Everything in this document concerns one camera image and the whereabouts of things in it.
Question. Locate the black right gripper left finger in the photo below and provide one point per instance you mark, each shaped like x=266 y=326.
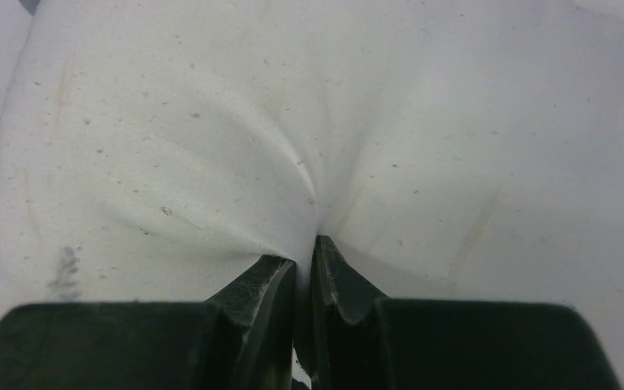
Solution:
x=240 y=338

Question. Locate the white pillow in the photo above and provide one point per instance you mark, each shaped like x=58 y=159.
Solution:
x=153 y=150

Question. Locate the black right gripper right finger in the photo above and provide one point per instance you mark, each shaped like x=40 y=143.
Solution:
x=364 y=339

